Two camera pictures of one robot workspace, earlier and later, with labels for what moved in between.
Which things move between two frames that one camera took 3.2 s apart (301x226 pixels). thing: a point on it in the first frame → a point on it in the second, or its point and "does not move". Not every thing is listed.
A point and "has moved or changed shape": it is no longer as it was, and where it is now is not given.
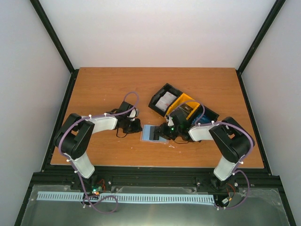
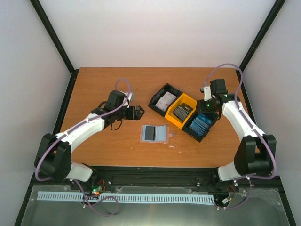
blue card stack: (204, 119) does not move
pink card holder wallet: (145, 135) does not move
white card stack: (165, 101) does not move
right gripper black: (163, 132) → (201, 109)
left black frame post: (45, 20) does not move
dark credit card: (154, 133) has moved or changed shape
